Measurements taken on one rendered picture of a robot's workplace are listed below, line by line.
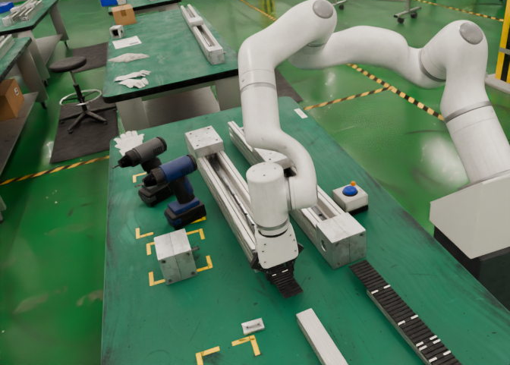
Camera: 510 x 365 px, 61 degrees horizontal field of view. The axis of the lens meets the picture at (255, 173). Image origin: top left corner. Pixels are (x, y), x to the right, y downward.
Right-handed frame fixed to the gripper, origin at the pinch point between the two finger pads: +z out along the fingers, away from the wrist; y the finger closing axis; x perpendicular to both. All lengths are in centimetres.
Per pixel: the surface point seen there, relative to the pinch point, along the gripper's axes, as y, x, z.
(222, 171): 1, 55, -1
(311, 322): 0.0, -18.1, 0.0
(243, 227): -3.7, 15.6, -5.5
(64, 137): -86, 338, 80
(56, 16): -85, 760, 30
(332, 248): 14.0, -3.1, -4.4
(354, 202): 30.9, 13.7, -1.8
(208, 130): 3, 75, -9
